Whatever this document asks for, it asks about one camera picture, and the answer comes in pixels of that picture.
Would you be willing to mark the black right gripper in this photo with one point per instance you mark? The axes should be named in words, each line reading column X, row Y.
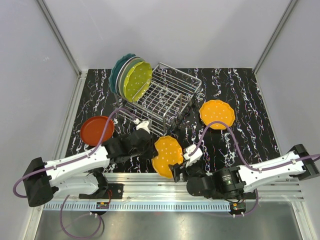
column 175, row 169

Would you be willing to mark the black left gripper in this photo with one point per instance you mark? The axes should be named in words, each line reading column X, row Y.
column 152, row 152

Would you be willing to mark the orange dotted scalloped plate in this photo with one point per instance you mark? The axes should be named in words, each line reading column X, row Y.
column 169, row 153

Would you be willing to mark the lime green dotted plate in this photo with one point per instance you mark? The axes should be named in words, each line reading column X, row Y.
column 137, row 81

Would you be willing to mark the teal scalloped plate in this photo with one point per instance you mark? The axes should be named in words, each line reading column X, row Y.
column 116, row 69

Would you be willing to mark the white plate green rim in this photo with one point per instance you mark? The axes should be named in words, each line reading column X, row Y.
column 118, row 78

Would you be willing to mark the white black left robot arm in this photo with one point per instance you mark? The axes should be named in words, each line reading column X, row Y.
column 44, row 180

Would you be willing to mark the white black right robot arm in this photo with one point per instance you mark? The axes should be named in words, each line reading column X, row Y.
column 234, row 182

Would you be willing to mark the orange round plastic plate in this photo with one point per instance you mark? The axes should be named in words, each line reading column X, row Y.
column 92, row 129

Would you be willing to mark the right small circuit board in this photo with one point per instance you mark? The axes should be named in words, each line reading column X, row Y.
column 240, row 207

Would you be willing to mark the small circuit board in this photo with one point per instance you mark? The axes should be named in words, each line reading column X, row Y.
column 240, row 207
column 102, row 205

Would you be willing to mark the left small circuit board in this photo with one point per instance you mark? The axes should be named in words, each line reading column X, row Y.
column 102, row 205

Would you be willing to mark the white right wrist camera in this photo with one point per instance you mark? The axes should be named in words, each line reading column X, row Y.
column 192, row 154

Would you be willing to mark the aluminium front mounting rail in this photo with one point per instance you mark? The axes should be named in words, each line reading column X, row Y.
column 142, row 192

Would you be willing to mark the silver wire dish rack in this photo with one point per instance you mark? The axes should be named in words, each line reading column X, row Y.
column 165, row 103

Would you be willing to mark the aluminium frame rail left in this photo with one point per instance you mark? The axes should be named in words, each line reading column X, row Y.
column 77, row 92

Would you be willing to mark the aluminium frame post right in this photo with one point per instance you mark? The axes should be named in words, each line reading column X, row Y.
column 276, row 33

